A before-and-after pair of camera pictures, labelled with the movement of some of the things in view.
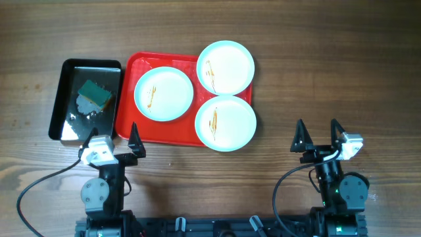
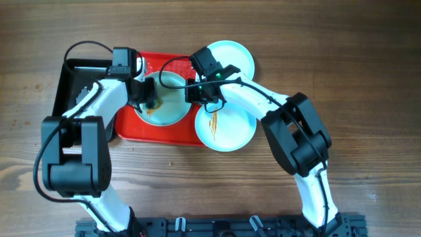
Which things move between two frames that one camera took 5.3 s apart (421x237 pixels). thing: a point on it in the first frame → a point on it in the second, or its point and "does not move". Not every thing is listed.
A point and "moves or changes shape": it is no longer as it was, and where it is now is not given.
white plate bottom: [225, 123] does not move
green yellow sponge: [95, 92] moves or changes shape
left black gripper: [129, 160] → [148, 85]
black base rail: [250, 226] does not move
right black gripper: [316, 151] → [191, 97]
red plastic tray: [181, 130] does not move
